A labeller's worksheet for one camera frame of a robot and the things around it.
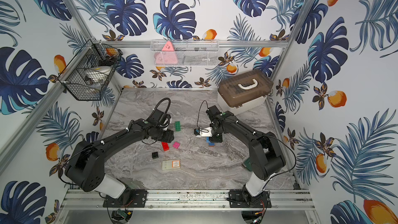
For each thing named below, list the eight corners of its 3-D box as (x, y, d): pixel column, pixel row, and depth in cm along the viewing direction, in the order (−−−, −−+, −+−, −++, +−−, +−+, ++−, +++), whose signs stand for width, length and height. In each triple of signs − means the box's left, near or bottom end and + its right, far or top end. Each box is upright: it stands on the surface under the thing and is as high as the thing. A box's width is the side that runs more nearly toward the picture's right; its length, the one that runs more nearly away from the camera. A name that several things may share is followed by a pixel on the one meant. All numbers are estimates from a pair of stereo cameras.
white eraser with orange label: (162, 170, 86) (161, 168, 84) (162, 162, 88) (162, 160, 87) (180, 168, 86) (180, 167, 84) (180, 160, 89) (180, 159, 87)
